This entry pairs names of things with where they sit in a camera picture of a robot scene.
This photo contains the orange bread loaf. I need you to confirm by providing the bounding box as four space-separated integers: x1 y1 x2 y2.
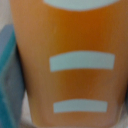
9 0 128 128

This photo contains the small white milk carton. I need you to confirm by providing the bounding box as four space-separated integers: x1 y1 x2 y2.
0 25 25 128

